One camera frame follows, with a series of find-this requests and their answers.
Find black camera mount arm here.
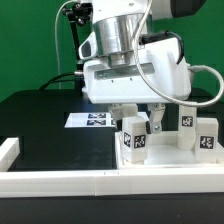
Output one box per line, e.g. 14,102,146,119
62,2,93,77

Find black cable bundle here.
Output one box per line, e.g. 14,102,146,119
39,73,86,91

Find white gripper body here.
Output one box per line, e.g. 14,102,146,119
84,38,191,104

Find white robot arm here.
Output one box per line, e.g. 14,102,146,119
79,0,206,133

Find white marker sheet with tags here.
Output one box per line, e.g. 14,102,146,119
64,112,149,128

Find white U-shaped obstacle fence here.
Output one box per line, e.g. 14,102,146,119
0,138,224,198

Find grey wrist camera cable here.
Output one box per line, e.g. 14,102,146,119
132,0,224,108

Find white cable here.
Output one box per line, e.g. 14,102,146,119
54,0,81,90

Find white square table top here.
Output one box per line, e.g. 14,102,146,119
115,131,224,169

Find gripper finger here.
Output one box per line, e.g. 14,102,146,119
108,104,124,131
147,103,166,134

